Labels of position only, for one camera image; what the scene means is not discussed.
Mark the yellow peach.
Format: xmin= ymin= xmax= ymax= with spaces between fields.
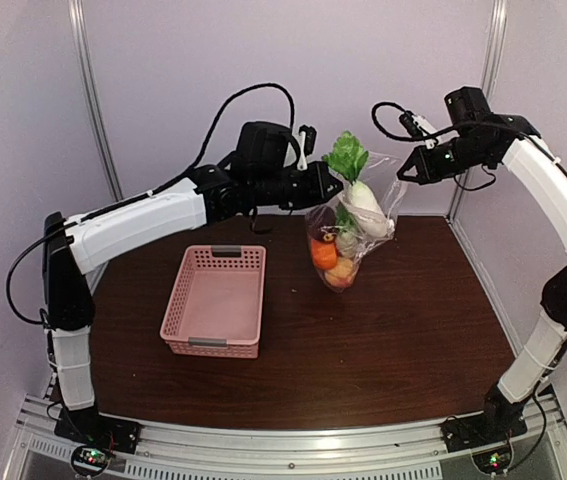
xmin=324 ymin=257 xmax=357 ymax=289

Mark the right rear aluminium post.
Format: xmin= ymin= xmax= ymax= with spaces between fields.
xmin=445 ymin=0 xmax=509 ymax=224

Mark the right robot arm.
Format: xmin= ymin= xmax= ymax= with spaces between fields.
xmin=453 ymin=83 xmax=567 ymax=402

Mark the left circuit board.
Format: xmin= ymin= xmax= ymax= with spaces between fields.
xmin=70 ymin=445 xmax=113 ymax=477

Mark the circuit board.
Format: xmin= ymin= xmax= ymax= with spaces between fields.
xmin=472 ymin=447 xmax=513 ymax=476
xmin=70 ymin=445 xmax=113 ymax=477

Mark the pink plastic basket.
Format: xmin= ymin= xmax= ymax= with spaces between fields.
xmin=160 ymin=245 xmax=266 ymax=359

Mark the front aluminium frame rail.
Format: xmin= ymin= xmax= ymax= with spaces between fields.
xmin=0 ymin=393 xmax=567 ymax=479

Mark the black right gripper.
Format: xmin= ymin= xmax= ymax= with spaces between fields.
xmin=399 ymin=131 xmax=494 ymax=184

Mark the orange tangerine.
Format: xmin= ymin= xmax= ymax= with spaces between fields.
xmin=310 ymin=239 xmax=338 ymax=271

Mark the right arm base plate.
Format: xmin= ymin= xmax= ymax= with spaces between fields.
xmin=440 ymin=413 xmax=528 ymax=453

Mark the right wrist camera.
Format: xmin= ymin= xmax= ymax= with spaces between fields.
xmin=399 ymin=110 xmax=439 ymax=149

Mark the clear zip top bag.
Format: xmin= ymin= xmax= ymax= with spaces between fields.
xmin=304 ymin=153 xmax=407 ymax=292

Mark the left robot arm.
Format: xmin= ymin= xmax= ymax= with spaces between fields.
xmin=26 ymin=121 xmax=343 ymax=444

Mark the aluminium post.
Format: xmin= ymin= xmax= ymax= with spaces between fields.
xmin=445 ymin=0 xmax=509 ymax=224
xmin=68 ymin=0 xmax=123 ymax=201

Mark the right black cable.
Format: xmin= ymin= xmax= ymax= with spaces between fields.
xmin=371 ymin=102 xmax=419 ymax=144

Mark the white radish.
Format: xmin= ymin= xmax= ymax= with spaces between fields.
xmin=335 ymin=204 xmax=359 ymax=259
xmin=322 ymin=131 xmax=390 ymax=239

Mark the right circuit board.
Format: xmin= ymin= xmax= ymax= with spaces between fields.
xmin=472 ymin=447 xmax=513 ymax=476

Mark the black cable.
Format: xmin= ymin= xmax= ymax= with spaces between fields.
xmin=147 ymin=83 xmax=297 ymax=196
xmin=371 ymin=102 xmax=419 ymax=144

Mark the left black cable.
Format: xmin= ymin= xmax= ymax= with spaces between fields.
xmin=147 ymin=83 xmax=297 ymax=196

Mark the right side aluminium rail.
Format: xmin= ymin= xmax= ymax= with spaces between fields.
xmin=447 ymin=218 xmax=539 ymax=355

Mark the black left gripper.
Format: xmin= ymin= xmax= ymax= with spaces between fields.
xmin=253 ymin=161 xmax=344 ymax=211

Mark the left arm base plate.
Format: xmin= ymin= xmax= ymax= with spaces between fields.
xmin=54 ymin=415 xmax=141 ymax=454

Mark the left rear aluminium post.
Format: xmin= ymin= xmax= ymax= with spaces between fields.
xmin=68 ymin=0 xmax=123 ymax=201

